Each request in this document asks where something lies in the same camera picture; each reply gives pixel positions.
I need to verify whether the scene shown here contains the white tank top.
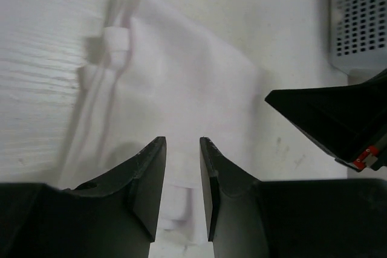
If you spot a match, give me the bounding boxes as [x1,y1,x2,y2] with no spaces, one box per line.
[57,0,261,244]

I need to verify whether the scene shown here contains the white plastic laundry basket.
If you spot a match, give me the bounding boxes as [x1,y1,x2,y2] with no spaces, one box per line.
[330,0,386,76]

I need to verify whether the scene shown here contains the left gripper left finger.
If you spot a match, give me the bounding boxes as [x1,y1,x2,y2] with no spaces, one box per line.
[1,137,166,257]

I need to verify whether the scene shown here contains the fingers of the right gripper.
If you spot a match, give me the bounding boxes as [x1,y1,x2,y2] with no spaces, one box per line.
[265,71,386,171]

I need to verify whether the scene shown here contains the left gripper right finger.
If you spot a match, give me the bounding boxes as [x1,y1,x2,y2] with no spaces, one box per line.
[200,137,386,257]

